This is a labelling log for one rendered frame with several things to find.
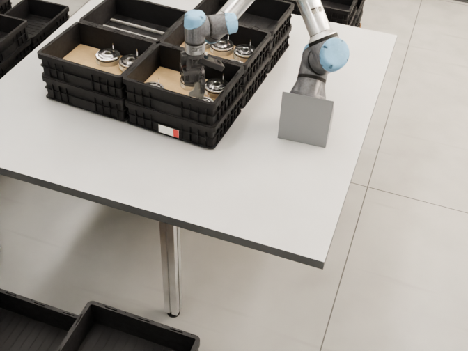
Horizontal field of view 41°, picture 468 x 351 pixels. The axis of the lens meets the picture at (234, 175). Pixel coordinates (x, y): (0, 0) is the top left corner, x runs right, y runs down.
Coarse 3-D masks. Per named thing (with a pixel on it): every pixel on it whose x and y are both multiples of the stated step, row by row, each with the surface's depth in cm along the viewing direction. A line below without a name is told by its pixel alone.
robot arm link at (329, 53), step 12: (300, 0) 233; (312, 0) 231; (300, 12) 236; (312, 12) 232; (324, 12) 234; (312, 24) 233; (324, 24) 232; (312, 36) 235; (324, 36) 231; (336, 36) 233; (312, 48) 235; (324, 48) 230; (336, 48) 231; (348, 48) 233; (312, 60) 239; (324, 60) 231; (336, 60) 232; (324, 72) 240
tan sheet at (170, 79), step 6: (156, 72) 264; (162, 72) 264; (168, 72) 264; (174, 72) 265; (150, 78) 261; (156, 78) 261; (162, 78) 261; (168, 78) 261; (174, 78) 262; (162, 84) 258; (168, 84) 258; (174, 84) 258; (174, 90) 255; (180, 90) 256; (204, 96) 253
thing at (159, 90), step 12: (156, 48) 260; (168, 48) 261; (144, 60) 253; (240, 72) 249; (132, 84) 242; (144, 84) 240; (228, 84) 242; (168, 96) 238; (180, 96) 236; (216, 108) 235
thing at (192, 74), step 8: (184, 56) 229; (192, 56) 228; (200, 56) 229; (184, 64) 233; (192, 64) 233; (200, 64) 234; (184, 72) 232; (192, 72) 233; (200, 72) 234; (184, 80) 234; (192, 80) 236
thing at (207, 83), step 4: (208, 80) 256; (212, 80) 256; (216, 80) 256; (220, 80) 256; (224, 80) 256; (208, 84) 254; (224, 84) 254; (208, 88) 252; (212, 88) 252; (216, 88) 252; (220, 88) 252; (212, 92) 250; (216, 92) 250; (220, 92) 250
